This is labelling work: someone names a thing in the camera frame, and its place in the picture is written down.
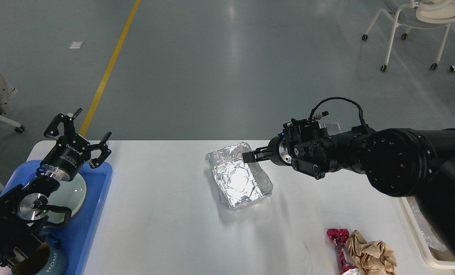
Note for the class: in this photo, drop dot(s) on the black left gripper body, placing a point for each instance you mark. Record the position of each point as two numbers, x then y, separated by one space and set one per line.
66 158

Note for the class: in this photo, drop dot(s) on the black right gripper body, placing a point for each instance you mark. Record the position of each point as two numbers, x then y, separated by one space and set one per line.
279 153

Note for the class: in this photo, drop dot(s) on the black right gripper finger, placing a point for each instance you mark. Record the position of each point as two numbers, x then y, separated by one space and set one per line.
254 159
262 152

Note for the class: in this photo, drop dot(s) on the aluminium foil tray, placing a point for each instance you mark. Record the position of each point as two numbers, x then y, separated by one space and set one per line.
241 184

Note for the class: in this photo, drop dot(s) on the light green plate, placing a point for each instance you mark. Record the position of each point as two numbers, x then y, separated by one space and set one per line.
74 190

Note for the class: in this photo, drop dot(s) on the dark green mug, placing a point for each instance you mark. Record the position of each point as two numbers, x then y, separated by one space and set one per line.
48 259

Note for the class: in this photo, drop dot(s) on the red white crushed can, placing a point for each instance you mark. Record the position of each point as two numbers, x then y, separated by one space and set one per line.
339 237

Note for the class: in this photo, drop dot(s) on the pink ribbed mug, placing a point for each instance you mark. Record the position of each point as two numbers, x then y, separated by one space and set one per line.
5 271

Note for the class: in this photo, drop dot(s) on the brown paper ball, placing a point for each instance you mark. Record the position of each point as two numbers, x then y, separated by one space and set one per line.
371 258

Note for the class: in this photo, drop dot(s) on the large brown paper bag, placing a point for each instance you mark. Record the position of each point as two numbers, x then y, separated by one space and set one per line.
442 255

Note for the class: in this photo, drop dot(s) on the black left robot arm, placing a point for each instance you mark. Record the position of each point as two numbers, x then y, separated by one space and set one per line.
25 210

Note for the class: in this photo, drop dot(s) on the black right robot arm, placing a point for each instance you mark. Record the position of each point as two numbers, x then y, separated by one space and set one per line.
398 162

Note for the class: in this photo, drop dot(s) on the pink plate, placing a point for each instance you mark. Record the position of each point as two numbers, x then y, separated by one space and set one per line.
78 208

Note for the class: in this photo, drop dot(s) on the right floor outlet plate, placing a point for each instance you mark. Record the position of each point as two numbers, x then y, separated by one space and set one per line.
333 128

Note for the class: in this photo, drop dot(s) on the blue plastic tray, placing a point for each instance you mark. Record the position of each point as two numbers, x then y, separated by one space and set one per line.
77 236

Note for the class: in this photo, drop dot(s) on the beige plastic bin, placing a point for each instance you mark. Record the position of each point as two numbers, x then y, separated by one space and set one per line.
423 248

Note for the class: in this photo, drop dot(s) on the white chair on casters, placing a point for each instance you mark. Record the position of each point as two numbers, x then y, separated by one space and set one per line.
416 14

